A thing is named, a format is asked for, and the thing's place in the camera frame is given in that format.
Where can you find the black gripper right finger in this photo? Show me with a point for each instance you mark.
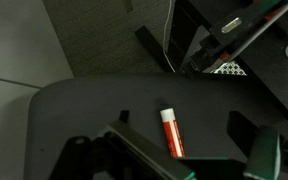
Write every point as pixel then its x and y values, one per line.
pixel 265 156

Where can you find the black mesh office chair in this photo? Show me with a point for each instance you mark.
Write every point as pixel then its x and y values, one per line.
pixel 218 119

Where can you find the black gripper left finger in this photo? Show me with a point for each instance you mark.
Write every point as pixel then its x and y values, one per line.
pixel 163 165

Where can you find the red whiteboard marker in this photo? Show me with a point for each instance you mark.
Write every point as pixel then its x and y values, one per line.
pixel 172 133

